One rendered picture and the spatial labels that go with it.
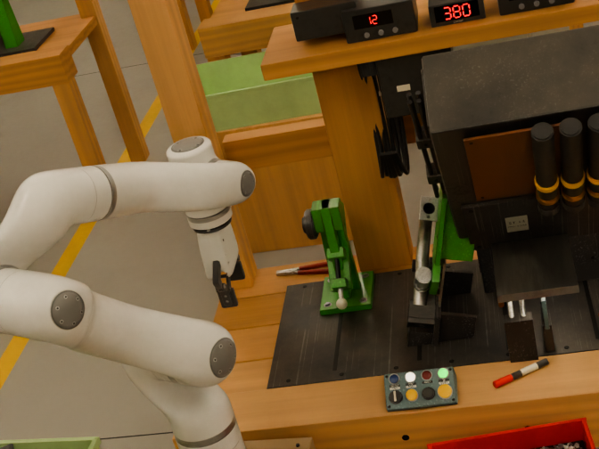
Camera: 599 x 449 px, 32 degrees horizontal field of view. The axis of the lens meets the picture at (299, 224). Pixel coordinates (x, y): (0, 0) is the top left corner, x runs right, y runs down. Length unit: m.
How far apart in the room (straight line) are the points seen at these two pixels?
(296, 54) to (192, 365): 0.87
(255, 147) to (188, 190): 0.95
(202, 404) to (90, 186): 0.50
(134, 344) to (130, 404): 2.34
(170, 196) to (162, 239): 3.36
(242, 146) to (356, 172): 0.31
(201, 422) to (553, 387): 0.75
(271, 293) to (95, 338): 1.14
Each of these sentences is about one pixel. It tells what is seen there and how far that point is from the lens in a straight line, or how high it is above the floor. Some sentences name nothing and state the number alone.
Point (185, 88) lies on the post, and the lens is 2.57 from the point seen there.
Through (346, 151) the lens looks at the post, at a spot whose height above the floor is 1.23.
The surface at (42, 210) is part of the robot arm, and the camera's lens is 1.61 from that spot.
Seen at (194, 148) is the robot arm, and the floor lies 1.62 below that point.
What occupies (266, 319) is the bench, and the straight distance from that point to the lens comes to 2.68.
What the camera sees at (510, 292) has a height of 1.13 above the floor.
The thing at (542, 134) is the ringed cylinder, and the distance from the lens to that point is 1.85.
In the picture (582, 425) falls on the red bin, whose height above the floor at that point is 0.91.
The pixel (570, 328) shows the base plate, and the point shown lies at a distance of 2.41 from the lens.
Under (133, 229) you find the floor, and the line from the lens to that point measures 5.31.
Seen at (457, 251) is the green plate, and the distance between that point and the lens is 2.29.
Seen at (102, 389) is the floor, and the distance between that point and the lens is 4.23.
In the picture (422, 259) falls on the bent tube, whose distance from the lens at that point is 2.43.
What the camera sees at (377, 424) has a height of 0.88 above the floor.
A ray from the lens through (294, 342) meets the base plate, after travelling 2.53.
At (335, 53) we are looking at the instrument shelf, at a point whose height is 1.54.
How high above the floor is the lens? 2.34
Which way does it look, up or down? 29 degrees down
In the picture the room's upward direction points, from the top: 15 degrees counter-clockwise
